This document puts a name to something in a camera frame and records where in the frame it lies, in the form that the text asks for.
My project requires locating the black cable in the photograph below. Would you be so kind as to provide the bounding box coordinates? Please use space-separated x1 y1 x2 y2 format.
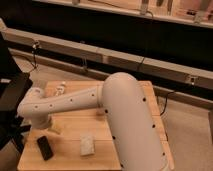
135 9 155 73
29 40 41 75

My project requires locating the black cable left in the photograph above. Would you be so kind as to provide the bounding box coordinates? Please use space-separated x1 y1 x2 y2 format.
29 40 41 75

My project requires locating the black cable right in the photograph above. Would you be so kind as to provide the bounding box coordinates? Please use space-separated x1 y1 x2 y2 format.
135 9 155 73

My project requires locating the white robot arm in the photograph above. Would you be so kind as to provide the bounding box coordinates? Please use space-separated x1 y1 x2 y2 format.
17 72 170 171

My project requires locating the black eraser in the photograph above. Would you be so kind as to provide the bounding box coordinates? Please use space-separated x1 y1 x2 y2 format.
37 136 53 161

